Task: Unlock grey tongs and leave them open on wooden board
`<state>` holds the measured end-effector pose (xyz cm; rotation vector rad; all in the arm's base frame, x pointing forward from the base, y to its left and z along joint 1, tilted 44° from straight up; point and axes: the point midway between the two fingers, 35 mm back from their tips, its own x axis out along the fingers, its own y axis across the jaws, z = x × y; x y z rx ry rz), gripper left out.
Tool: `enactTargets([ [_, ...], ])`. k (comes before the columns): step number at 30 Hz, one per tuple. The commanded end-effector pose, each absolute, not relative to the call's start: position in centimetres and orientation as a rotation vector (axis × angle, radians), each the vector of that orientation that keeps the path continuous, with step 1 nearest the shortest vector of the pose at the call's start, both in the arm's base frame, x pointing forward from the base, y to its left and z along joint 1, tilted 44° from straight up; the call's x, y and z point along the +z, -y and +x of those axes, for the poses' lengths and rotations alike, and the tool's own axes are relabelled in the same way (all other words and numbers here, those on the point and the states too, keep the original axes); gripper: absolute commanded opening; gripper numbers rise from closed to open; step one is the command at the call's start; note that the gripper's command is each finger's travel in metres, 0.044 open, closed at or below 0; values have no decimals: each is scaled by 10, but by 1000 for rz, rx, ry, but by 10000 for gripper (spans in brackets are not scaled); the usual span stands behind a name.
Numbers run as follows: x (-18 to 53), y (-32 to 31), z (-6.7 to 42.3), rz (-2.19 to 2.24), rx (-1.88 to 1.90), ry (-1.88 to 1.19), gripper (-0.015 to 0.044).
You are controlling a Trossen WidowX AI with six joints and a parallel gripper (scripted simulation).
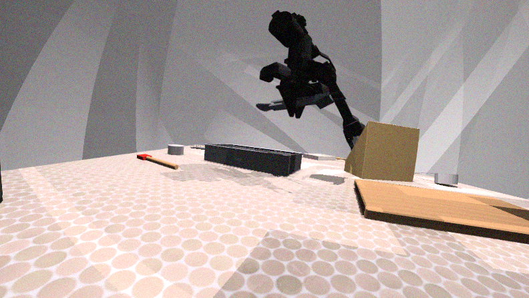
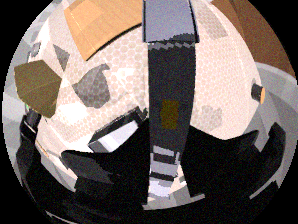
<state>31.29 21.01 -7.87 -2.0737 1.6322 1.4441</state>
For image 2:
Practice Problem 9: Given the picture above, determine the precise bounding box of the white cylinder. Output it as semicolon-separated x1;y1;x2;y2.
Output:
180;176;186;185

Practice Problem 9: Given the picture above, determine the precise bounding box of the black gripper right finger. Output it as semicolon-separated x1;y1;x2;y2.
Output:
180;125;259;198

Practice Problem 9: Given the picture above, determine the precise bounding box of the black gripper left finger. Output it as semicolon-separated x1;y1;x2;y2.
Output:
60;117;152;205

